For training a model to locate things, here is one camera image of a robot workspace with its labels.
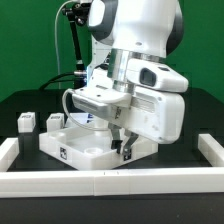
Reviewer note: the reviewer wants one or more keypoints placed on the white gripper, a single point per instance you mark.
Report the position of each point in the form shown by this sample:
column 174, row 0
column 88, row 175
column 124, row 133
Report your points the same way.
column 155, row 115

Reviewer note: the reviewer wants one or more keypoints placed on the white square tabletop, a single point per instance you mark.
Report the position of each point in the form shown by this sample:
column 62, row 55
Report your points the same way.
column 85, row 150

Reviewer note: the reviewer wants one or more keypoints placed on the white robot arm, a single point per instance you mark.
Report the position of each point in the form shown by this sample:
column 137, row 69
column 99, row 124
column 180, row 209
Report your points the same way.
column 137, row 32

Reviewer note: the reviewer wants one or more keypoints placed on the white AprilTag base sheet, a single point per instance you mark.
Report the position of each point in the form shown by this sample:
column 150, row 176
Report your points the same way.
column 82, row 118

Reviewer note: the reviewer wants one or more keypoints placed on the white U-shaped obstacle fence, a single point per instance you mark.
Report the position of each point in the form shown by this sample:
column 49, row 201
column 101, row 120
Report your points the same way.
column 101, row 183

